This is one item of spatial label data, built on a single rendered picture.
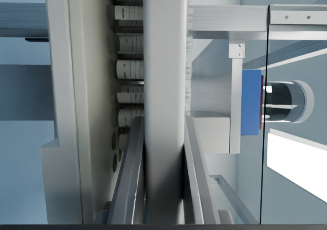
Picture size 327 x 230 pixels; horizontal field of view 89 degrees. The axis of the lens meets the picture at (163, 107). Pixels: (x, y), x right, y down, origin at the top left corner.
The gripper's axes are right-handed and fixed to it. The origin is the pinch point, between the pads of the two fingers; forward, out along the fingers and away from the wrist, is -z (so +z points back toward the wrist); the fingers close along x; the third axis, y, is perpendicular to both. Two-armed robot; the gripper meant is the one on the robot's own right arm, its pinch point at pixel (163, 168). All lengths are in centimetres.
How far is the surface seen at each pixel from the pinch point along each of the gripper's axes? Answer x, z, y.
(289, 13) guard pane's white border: -29.4, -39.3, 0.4
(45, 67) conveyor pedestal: 41, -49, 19
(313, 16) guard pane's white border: -35, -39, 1
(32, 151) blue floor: 106, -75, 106
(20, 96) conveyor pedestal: 51, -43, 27
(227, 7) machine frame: -15.0, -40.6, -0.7
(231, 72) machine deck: -19.0, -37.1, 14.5
